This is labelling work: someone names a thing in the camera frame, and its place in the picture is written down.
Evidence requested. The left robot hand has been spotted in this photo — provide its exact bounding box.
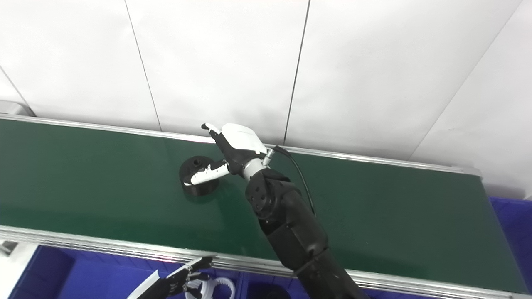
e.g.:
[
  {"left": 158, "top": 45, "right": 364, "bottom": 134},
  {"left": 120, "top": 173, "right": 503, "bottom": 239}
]
[{"left": 127, "top": 256, "right": 214, "bottom": 299}]

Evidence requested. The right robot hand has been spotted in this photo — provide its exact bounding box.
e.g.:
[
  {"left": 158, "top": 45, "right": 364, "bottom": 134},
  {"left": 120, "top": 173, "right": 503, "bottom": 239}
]
[{"left": 190, "top": 123, "right": 268, "bottom": 186}]

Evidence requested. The black round pulley part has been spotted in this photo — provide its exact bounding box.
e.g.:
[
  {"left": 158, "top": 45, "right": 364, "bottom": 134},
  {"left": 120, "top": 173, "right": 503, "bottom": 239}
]
[
  {"left": 179, "top": 156, "right": 225, "bottom": 196},
  {"left": 249, "top": 284, "right": 291, "bottom": 299}
]

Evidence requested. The blue bin with black parts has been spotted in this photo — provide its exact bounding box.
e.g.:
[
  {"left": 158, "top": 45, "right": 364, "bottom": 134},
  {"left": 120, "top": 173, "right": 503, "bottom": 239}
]
[{"left": 239, "top": 272, "right": 374, "bottom": 299}]

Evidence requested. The blue bin with white rings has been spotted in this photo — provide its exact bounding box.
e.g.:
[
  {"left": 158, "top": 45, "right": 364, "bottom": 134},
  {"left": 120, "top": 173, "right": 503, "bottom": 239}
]
[{"left": 8, "top": 245, "right": 242, "bottom": 299}]

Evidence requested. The empty blue plastic bin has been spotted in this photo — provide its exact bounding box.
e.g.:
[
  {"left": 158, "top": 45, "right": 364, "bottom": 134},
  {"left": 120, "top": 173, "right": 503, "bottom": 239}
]
[{"left": 488, "top": 197, "right": 532, "bottom": 291}]

